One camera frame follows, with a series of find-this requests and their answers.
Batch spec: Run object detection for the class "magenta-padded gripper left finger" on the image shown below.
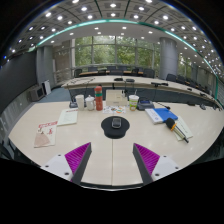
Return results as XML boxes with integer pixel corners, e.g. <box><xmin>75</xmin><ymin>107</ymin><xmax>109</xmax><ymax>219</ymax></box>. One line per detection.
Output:
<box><xmin>40</xmin><ymin>141</ymin><xmax>93</xmax><ymax>186</ymax></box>

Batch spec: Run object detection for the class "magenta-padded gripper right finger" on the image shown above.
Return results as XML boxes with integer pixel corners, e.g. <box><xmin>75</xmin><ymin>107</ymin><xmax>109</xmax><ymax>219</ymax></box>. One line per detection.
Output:
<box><xmin>132</xmin><ymin>143</ymin><xmax>183</xmax><ymax>186</ymax></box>

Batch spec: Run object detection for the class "black computer mouse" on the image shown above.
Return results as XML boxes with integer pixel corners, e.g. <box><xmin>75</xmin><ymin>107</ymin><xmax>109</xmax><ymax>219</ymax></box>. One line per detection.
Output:
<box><xmin>111</xmin><ymin>117</ymin><xmax>123</xmax><ymax>130</ymax></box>

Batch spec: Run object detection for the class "black mouse pad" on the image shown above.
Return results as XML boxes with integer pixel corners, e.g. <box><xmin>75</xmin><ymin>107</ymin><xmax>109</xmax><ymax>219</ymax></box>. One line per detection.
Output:
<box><xmin>100</xmin><ymin>115</ymin><xmax>131</xmax><ymax>140</ymax></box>

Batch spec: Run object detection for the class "blue and white book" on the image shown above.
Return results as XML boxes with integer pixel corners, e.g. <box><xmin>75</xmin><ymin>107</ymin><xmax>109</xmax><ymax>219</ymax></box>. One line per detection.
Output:
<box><xmin>144</xmin><ymin>107</ymin><xmax>179</xmax><ymax>125</ymax></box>

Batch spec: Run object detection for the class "white booklet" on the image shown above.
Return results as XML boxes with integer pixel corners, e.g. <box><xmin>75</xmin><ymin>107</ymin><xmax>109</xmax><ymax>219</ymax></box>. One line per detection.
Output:
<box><xmin>173</xmin><ymin>115</ymin><xmax>194</xmax><ymax>142</ymax></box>

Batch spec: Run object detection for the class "black conference microphone console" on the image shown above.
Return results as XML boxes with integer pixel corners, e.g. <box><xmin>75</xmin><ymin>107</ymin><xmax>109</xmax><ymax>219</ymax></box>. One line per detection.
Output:
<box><xmin>136</xmin><ymin>99</ymin><xmax>172</xmax><ymax>111</ymax></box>

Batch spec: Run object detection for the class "white paper cup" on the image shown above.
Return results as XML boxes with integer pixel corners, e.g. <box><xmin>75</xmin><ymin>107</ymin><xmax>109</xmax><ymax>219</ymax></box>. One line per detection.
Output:
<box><xmin>75</xmin><ymin>94</ymin><xmax>86</xmax><ymax>111</ymax></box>

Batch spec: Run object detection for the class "white lidded mug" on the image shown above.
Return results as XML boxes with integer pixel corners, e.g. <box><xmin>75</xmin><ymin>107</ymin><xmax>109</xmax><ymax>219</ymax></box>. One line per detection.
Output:
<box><xmin>85</xmin><ymin>95</ymin><xmax>96</xmax><ymax>111</ymax></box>

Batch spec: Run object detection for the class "green printed drink cup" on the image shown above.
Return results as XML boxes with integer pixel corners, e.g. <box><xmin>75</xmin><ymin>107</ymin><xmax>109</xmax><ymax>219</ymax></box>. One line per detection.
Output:
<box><xmin>128</xmin><ymin>94</ymin><xmax>140</xmax><ymax>112</ymax></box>

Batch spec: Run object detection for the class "colourful sticker sheet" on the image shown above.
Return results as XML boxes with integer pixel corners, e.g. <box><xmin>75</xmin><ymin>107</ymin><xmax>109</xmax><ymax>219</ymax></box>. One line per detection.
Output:
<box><xmin>102</xmin><ymin>105</ymin><xmax>127</xmax><ymax>115</ymax></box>

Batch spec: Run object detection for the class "red thermos bottle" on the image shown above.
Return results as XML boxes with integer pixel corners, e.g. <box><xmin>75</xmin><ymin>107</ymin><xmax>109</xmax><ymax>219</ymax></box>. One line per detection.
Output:
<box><xmin>93</xmin><ymin>85</ymin><xmax>104</xmax><ymax>112</ymax></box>

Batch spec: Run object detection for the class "beige cardboard box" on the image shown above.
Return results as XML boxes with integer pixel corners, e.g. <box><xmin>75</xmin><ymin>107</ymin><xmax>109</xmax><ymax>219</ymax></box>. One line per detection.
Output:
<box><xmin>105</xmin><ymin>89</ymin><xmax>129</xmax><ymax>107</ymax></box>

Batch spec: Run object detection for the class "group of dark chairs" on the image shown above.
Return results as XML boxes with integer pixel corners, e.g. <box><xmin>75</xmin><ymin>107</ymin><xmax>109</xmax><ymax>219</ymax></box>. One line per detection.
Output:
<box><xmin>73</xmin><ymin>65</ymin><xmax>215</xmax><ymax>98</ymax></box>

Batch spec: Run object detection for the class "group of ceiling lights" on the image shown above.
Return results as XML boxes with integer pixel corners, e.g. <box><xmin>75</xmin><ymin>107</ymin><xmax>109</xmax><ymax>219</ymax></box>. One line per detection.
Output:
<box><xmin>3</xmin><ymin>0</ymin><xmax>224</xmax><ymax>76</ymax></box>

